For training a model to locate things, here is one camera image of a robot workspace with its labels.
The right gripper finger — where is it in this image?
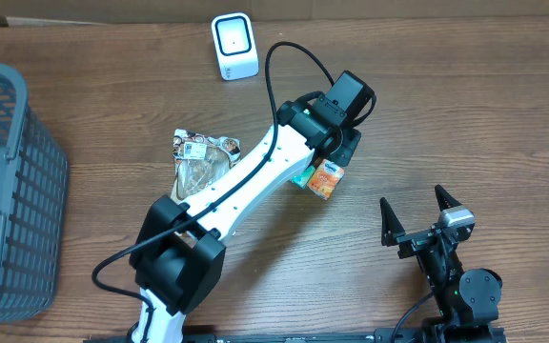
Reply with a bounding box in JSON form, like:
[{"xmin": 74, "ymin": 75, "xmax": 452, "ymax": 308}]
[
  {"xmin": 379, "ymin": 197, "xmax": 405, "ymax": 247},
  {"xmin": 435, "ymin": 184, "xmax": 461, "ymax": 211}
]

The orange tissue pack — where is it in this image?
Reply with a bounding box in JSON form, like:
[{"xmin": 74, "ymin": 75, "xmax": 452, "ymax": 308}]
[{"xmin": 308, "ymin": 159, "xmax": 345, "ymax": 200}]

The teal tissue pack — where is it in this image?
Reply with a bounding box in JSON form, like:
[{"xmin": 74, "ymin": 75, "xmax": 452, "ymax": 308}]
[{"xmin": 291, "ymin": 166, "xmax": 315, "ymax": 189}]

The beige snack bag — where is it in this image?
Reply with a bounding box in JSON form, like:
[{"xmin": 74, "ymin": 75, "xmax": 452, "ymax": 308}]
[{"xmin": 171, "ymin": 129, "xmax": 241, "ymax": 202}]

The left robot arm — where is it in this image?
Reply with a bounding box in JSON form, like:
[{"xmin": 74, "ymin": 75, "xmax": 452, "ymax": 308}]
[{"xmin": 130, "ymin": 71, "xmax": 376, "ymax": 342}]

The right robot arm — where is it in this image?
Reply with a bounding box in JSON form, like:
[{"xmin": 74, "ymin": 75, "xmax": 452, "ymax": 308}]
[{"xmin": 375, "ymin": 185, "xmax": 507, "ymax": 343}]

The white barcode scanner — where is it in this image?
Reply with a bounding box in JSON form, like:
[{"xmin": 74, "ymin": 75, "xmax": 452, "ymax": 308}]
[{"xmin": 211, "ymin": 12, "xmax": 259, "ymax": 81}]

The grey plastic mesh basket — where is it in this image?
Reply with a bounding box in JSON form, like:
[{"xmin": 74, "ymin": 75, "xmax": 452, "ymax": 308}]
[{"xmin": 0, "ymin": 64, "xmax": 70, "ymax": 323}]

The cardboard box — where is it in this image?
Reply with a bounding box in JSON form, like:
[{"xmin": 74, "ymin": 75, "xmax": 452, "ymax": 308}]
[{"xmin": 0, "ymin": 0, "xmax": 549, "ymax": 26}]

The right black cable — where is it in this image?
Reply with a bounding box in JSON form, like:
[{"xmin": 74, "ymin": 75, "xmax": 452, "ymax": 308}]
[{"xmin": 390, "ymin": 290, "xmax": 436, "ymax": 343}]

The black cable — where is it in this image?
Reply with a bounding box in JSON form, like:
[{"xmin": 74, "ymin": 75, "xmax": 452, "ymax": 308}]
[
  {"xmin": 91, "ymin": 41, "xmax": 337, "ymax": 306},
  {"xmin": 390, "ymin": 290, "xmax": 436, "ymax": 343}
]

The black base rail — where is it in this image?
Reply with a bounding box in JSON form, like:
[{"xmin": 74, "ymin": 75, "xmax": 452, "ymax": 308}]
[{"xmin": 182, "ymin": 329, "xmax": 394, "ymax": 343}]

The left black cable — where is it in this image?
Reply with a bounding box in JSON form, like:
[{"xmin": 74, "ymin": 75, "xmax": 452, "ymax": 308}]
[{"xmin": 91, "ymin": 41, "xmax": 337, "ymax": 306}]

